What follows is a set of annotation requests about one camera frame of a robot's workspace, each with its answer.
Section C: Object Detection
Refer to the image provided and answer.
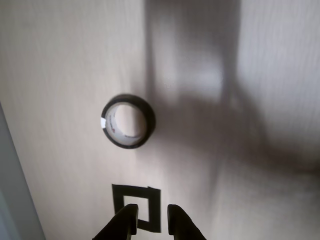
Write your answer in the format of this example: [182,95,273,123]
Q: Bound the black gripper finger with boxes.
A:
[91,203,140,240]
[167,203,208,240]

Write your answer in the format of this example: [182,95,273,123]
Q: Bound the black tape roll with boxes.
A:
[100,93,157,150]

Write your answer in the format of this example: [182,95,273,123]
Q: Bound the black tape square outline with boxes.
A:
[111,183,162,233]

